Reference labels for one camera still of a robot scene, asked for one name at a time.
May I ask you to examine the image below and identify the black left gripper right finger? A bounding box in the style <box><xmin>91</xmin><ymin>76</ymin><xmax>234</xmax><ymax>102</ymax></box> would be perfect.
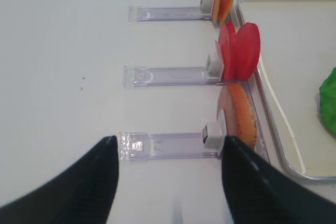
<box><xmin>222</xmin><ymin>136</ymin><xmax>335</xmax><ymax>223</ymax></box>

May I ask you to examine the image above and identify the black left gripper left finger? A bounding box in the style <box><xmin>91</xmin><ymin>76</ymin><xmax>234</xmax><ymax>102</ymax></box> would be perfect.
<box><xmin>1</xmin><ymin>136</ymin><xmax>119</xmax><ymax>223</ymax></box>

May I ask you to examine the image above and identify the green lettuce leaf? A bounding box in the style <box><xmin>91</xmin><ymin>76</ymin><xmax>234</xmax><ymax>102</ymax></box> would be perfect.
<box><xmin>319</xmin><ymin>67</ymin><xmax>335</xmax><ymax>138</ymax></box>

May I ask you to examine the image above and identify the white pusher block bread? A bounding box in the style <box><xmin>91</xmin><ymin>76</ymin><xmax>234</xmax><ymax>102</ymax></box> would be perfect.
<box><xmin>202</xmin><ymin>122</ymin><xmax>226</xmax><ymax>156</ymax></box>

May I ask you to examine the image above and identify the upright bread slice left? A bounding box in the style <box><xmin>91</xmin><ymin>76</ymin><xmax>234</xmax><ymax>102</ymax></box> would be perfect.
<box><xmin>217</xmin><ymin>83</ymin><xmax>257</xmax><ymax>149</ymax></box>

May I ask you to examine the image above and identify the white pusher block tomato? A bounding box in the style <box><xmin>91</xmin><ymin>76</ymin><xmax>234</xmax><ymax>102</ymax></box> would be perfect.
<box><xmin>206</xmin><ymin>52</ymin><xmax>224</xmax><ymax>79</ymax></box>

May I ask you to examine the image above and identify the outer red tomato slice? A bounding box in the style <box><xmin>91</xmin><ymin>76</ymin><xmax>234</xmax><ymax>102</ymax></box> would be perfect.
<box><xmin>218</xmin><ymin>22</ymin><xmax>236</xmax><ymax>82</ymax></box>

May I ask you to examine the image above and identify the white pusher block cheese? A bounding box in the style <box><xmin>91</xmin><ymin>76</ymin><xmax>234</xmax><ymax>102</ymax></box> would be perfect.
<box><xmin>199</xmin><ymin>0</ymin><xmax>214</xmax><ymax>15</ymax></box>

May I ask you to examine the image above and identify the white rectangular tray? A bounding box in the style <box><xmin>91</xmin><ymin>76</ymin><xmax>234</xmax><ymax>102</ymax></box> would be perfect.
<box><xmin>236</xmin><ymin>0</ymin><xmax>335</xmax><ymax>180</ymax></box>

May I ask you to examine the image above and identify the clear holder rail left bread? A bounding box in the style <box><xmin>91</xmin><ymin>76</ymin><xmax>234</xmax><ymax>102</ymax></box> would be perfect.
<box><xmin>118</xmin><ymin>132</ymin><xmax>221</xmax><ymax>162</ymax></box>

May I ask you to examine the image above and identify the clear holder rail tomato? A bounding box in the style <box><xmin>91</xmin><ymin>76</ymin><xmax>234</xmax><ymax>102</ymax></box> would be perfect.
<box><xmin>123</xmin><ymin>66</ymin><xmax>220</xmax><ymax>89</ymax></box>

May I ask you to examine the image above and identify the clear holder rail cheese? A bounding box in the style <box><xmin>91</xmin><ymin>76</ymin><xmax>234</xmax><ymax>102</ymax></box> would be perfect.
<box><xmin>128</xmin><ymin>6</ymin><xmax>212</xmax><ymax>22</ymax></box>

